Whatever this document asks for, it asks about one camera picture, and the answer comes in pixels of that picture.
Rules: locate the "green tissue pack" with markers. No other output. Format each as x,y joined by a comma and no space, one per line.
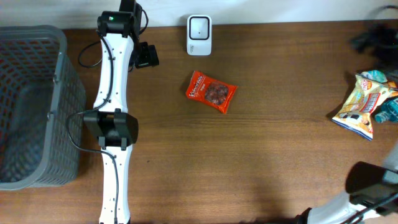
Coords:
375,75

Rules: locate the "teal mouthwash bottle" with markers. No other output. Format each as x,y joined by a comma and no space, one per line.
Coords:
388,112

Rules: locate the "white barcode scanner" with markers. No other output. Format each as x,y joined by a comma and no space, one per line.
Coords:
199,35

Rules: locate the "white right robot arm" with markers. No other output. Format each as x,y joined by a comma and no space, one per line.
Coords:
370,190

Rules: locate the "yellow snack bag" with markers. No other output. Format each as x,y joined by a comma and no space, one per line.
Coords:
355,114

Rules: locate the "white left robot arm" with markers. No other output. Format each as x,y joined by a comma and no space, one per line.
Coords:
109,121

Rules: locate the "red snack bag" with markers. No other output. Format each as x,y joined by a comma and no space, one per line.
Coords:
210,91

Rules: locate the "grey plastic lattice basket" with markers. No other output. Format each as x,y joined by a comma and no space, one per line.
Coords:
41,96

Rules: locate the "orange tissue pack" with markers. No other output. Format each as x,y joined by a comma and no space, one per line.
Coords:
392,85

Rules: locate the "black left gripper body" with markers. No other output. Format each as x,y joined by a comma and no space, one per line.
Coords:
143,55

